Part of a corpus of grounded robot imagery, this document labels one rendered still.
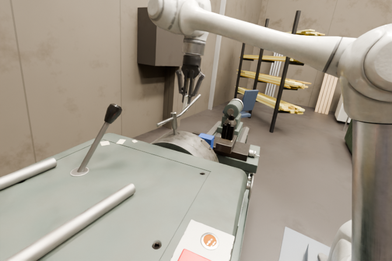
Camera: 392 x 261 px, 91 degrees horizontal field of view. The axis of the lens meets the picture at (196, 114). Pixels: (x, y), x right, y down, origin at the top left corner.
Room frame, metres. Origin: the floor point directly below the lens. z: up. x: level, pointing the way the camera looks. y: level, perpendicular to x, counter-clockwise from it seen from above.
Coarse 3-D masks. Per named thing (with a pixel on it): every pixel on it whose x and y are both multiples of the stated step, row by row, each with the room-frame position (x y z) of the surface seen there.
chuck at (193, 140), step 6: (168, 132) 0.74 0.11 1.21; (180, 132) 0.70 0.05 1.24; (186, 132) 0.71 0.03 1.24; (162, 138) 0.65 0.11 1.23; (174, 138) 0.64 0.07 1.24; (180, 138) 0.64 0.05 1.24; (186, 138) 0.65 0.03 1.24; (192, 138) 0.67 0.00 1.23; (198, 138) 0.68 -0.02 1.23; (192, 144) 0.62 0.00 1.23; (198, 144) 0.64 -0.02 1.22; (198, 150) 0.61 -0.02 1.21; (204, 150) 0.63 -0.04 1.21; (210, 150) 0.66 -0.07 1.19; (204, 156) 0.60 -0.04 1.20; (210, 156) 0.63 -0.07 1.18; (216, 156) 0.67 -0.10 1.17; (216, 162) 0.65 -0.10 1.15
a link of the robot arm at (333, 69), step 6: (342, 42) 0.55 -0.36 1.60; (348, 42) 0.54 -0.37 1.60; (342, 48) 0.54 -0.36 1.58; (336, 54) 0.54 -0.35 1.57; (342, 54) 0.53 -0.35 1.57; (336, 60) 0.54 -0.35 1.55; (330, 66) 0.55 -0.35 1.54; (336, 66) 0.54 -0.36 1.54; (330, 72) 0.56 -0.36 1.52; (336, 72) 0.55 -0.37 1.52
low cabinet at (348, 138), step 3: (351, 120) 4.06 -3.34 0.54; (351, 123) 3.99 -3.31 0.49; (348, 126) 4.11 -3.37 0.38; (351, 126) 3.91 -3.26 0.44; (348, 129) 4.04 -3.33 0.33; (351, 129) 3.84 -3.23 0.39; (348, 132) 3.97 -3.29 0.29; (351, 132) 3.78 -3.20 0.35; (345, 135) 4.10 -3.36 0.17; (348, 135) 3.90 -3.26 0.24; (351, 135) 3.72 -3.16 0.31; (345, 138) 4.03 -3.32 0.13; (348, 138) 3.83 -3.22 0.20; (351, 138) 3.66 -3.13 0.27; (345, 141) 3.96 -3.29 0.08; (348, 141) 3.77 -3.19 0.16; (351, 141) 3.60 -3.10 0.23; (348, 144) 3.69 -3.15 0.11; (351, 144) 3.53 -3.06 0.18; (348, 147) 3.75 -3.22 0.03; (351, 147) 3.47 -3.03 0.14; (351, 150) 3.41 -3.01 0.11; (351, 153) 3.47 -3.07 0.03
